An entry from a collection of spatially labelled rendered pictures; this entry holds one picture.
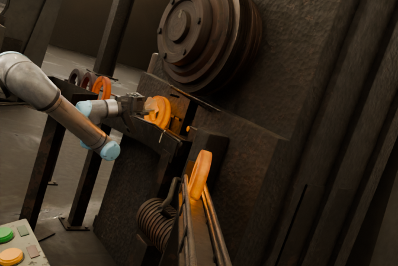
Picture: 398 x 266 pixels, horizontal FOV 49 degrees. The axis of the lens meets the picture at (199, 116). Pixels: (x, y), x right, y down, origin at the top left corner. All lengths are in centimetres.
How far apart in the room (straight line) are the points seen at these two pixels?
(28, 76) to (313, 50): 90
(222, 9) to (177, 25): 18
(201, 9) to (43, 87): 59
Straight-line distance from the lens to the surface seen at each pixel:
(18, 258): 86
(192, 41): 154
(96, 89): 241
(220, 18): 155
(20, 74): 144
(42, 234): 224
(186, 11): 163
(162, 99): 183
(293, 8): 158
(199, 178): 123
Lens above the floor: 105
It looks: 8 degrees down
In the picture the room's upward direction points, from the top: 19 degrees clockwise
